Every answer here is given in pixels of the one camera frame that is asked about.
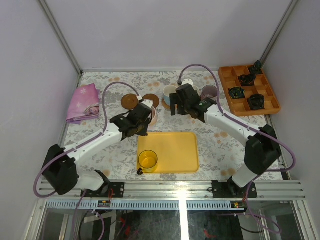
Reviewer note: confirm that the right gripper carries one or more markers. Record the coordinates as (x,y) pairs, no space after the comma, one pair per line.
(175,99)

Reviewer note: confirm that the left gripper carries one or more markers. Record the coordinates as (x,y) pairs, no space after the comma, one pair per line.
(144,116)

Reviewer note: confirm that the woven rattan coaster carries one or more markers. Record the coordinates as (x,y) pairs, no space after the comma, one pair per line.
(166,106)

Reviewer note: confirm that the light pink mug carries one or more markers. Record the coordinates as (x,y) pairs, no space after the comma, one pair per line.
(154,117)

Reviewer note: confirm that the light blue mug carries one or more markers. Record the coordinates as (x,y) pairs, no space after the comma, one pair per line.
(170,89)

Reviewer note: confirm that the dark wooden coaster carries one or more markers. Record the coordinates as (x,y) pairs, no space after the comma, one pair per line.
(154,98)

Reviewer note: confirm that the purple mug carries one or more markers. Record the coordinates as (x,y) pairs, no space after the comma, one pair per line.
(209,91)

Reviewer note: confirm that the yellow mug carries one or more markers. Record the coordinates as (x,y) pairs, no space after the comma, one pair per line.
(147,162)

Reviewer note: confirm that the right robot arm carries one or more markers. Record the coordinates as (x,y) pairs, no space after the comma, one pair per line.
(261,145)

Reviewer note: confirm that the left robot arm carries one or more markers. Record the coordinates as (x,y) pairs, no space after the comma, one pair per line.
(62,165)

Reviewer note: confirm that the floral tablecloth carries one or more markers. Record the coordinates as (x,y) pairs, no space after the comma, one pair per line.
(220,155)

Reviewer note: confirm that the yellow tray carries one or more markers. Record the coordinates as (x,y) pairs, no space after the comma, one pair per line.
(177,152)

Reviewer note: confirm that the black item in box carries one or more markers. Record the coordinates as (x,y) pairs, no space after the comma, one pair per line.
(247,80)
(236,93)
(256,102)

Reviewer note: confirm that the pink snowflake cloth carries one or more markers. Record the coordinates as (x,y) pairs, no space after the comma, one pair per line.
(84,104)

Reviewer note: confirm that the orange compartment box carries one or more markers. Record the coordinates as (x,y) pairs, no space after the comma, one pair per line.
(229,77)

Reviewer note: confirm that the black item on box corner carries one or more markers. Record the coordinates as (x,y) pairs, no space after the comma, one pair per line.
(256,68)

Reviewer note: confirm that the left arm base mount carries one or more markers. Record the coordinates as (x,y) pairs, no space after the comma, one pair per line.
(109,190)

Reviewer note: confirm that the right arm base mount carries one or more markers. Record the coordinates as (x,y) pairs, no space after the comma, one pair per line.
(228,190)

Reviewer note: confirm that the aluminium frame rail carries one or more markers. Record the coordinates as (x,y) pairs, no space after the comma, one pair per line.
(268,190)

